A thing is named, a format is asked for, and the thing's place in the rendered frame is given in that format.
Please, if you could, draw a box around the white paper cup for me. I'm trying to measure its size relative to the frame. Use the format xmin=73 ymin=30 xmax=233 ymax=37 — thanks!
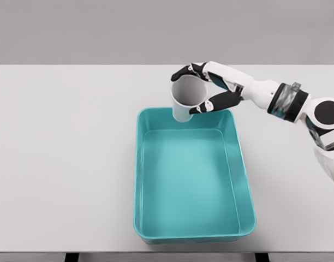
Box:
xmin=170 ymin=75 xmax=208 ymax=123

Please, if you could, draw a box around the teal plastic basket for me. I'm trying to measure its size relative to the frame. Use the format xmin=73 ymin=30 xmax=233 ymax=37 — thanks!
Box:
xmin=133 ymin=107 xmax=257 ymax=245

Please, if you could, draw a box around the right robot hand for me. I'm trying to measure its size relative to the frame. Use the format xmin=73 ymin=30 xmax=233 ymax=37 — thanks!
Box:
xmin=170 ymin=61 xmax=257 ymax=115

